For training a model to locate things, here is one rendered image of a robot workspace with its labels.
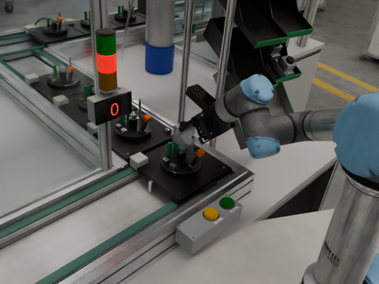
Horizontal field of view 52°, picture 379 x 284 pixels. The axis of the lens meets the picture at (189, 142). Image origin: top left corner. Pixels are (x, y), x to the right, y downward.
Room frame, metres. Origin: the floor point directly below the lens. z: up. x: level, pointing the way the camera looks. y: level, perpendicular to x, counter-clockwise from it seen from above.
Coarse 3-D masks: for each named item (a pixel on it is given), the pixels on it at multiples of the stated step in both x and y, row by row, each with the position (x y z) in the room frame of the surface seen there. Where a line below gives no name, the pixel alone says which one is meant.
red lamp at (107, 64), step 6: (96, 54) 0.93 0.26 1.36; (114, 54) 0.93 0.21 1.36; (102, 60) 0.92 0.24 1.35; (108, 60) 0.92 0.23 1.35; (114, 60) 0.93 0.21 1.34; (102, 66) 0.92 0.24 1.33; (108, 66) 0.92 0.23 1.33; (114, 66) 0.93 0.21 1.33; (102, 72) 0.92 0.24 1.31; (108, 72) 0.92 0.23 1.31
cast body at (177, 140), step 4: (176, 124) 1.01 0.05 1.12; (180, 124) 0.99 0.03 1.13; (176, 128) 0.99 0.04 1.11; (188, 128) 0.99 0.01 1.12; (172, 132) 1.00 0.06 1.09; (172, 136) 1.00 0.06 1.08; (176, 136) 0.99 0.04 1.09; (192, 136) 0.99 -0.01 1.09; (172, 140) 1.00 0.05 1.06; (176, 140) 0.99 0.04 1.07; (180, 140) 0.98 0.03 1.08; (192, 140) 0.99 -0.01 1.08; (180, 144) 0.98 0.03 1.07; (184, 144) 0.96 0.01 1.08; (192, 144) 0.99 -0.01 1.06; (184, 148) 0.96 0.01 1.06
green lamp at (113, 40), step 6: (96, 36) 0.92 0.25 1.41; (102, 36) 0.92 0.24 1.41; (108, 36) 0.92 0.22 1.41; (114, 36) 0.93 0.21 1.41; (96, 42) 0.92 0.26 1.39; (102, 42) 0.92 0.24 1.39; (108, 42) 0.92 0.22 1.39; (114, 42) 0.93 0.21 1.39; (96, 48) 0.93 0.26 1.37; (102, 48) 0.92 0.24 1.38; (108, 48) 0.92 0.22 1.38; (114, 48) 0.93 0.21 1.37; (102, 54) 0.92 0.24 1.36; (108, 54) 0.92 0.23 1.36
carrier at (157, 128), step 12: (120, 120) 1.21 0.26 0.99; (132, 120) 1.16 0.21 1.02; (156, 120) 1.26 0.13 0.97; (120, 132) 1.12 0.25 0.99; (132, 132) 1.13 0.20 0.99; (144, 132) 1.13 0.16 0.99; (156, 132) 1.18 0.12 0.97; (120, 144) 1.08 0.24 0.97; (132, 144) 1.09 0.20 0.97; (144, 144) 1.09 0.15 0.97; (156, 144) 1.10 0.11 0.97; (120, 156) 1.03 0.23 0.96
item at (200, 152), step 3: (195, 147) 0.97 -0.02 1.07; (195, 150) 0.96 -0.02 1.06; (198, 150) 0.94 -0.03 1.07; (201, 150) 0.95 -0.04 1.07; (198, 153) 0.94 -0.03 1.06; (201, 153) 0.94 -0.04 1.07; (204, 153) 0.95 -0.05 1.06; (195, 156) 0.95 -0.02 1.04; (198, 156) 0.94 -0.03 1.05; (201, 156) 0.94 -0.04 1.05; (195, 159) 0.95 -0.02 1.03; (198, 159) 0.95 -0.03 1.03; (192, 162) 0.96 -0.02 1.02; (195, 162) 0.95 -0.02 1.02; (192, 165) 0.96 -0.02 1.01; (195, 165) 0.96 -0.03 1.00
